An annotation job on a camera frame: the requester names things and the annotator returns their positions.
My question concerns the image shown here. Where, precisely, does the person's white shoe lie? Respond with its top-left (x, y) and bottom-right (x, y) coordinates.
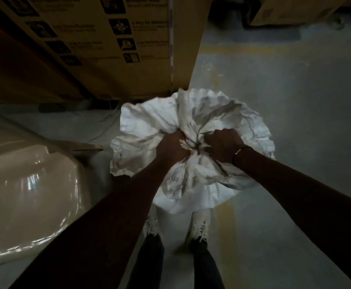
top-left (189, 210), bottom-right (211, 244)
top-left (142, 216), bottom-right (164, 240)

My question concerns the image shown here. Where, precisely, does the person's right forearm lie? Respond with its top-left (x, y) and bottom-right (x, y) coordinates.
top-left (232, 147), bottom-right (351, 289)

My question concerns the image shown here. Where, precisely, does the icon printed cardboard box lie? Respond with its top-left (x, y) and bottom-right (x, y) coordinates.
top-left (0, 0), bottom-right (214, 100)

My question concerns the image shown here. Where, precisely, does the person's left white shoe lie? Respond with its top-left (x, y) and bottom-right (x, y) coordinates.
top-left (142, 216), bottom-right (164, 240)

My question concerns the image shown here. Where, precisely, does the person's right white shoe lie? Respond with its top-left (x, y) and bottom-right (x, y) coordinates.
top-left (189, 210), bottom-right (211, 244)

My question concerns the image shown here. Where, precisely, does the cardboard box with small icons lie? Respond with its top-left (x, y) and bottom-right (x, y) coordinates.
top-left (249, 0), bottom-right (351, 27)

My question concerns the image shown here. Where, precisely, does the person's left leg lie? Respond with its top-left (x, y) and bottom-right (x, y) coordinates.
top-left (126, 234), bottom-right (165, 289)

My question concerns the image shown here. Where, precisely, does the beige plastic chair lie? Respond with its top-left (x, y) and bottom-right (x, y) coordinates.
top-left (0, 110), bottom-right (104, 265)

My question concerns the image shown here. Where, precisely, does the person's leg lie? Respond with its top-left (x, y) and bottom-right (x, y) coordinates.
top-left (189, 239), bottom-right (226, 289)
top-left (126, 234), bottom-right (165, 289)

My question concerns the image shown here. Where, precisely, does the person's right leg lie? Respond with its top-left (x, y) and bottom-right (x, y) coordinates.
top-left (189, 239), bottom-right (226, 289)

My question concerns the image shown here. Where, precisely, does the person's left forearm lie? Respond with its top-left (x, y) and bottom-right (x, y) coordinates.
top-left (8, 159), bottom-right (176, 289)

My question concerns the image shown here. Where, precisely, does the person's right hand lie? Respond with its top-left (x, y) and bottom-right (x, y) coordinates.
top-left (204, 128), bottom-right (247, 165)

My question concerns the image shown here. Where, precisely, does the white woven sack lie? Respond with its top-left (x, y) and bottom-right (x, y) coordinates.
top-left (110, 88), bottom-right (276, 215)

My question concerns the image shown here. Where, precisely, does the black wrist band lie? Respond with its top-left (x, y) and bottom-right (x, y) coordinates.
top-left (231, 145), bottom-right (252, 165)

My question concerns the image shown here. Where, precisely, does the person's left hand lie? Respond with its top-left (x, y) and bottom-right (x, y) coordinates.
top-left (156, 129), bottom-right (191, 167)

